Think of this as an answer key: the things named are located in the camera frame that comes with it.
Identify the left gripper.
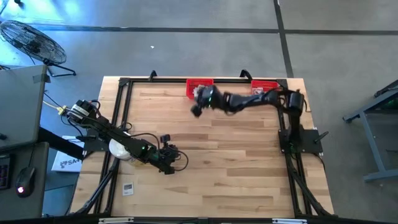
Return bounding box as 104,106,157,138
151,134,180,175

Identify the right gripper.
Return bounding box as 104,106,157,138
190,85,220,118

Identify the red plastic basket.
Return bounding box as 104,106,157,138
185,78,215,100
251,80,280,95

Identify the yellow disinfecting wipes canister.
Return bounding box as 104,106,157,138
108,138,147,166

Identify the white printed cardboard box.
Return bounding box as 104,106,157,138
50,134,83,173

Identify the black desk beam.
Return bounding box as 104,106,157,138
37,126,85,160

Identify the black computer mouse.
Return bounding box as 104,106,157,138
15,166,37,198

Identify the black keyboard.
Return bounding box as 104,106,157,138
0,154,12,191

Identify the dark grey desk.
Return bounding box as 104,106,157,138
0,142,50,221

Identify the black floor fan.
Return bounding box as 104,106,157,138
0,19,77,78

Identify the black left camera cable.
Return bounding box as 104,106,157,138
124,132,190,172

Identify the silver metal bracket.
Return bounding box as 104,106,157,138
98,217,135,224
271,218,308,224

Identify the yellow cable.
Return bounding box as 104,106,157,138
42,100,68,115

